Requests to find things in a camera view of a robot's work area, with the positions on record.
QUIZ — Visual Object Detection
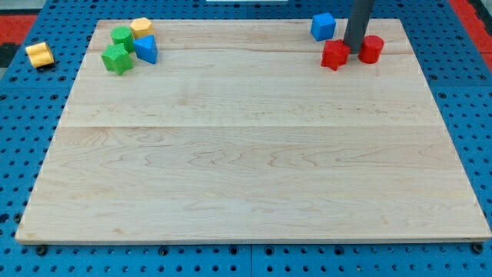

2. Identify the red cylinder block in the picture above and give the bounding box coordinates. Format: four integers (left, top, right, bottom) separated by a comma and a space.
358, 35, 384, 64

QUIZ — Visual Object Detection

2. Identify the light wooden board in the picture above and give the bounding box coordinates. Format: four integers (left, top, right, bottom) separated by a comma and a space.
15, 19, 491, 245

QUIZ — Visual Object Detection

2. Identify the red star block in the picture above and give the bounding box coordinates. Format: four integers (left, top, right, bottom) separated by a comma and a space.
321, 39, 351, 71

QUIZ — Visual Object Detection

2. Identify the blue triangle block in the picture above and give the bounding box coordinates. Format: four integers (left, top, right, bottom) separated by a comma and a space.
133, 35, 158, 64

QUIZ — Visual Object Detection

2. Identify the blue cube block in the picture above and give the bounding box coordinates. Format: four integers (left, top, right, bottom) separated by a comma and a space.
311, 12, 337, 42

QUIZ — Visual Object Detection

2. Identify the green star block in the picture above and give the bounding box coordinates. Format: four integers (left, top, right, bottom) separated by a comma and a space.
101, 43, 133, 75

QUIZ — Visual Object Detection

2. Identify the yellow hexagon block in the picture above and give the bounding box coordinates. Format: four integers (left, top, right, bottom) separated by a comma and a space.
130, 18, 155, 39

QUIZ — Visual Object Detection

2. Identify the green cylinder block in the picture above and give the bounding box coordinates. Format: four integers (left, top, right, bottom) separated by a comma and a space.
110, 26, 135, 53

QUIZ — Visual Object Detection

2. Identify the grey cylindrical robot pusher stick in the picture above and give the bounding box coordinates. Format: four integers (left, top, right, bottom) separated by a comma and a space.
343, 0, 375, 54

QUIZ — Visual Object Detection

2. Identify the yellow heart block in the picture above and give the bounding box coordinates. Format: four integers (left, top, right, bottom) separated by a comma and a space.
25, 42, 55, 68

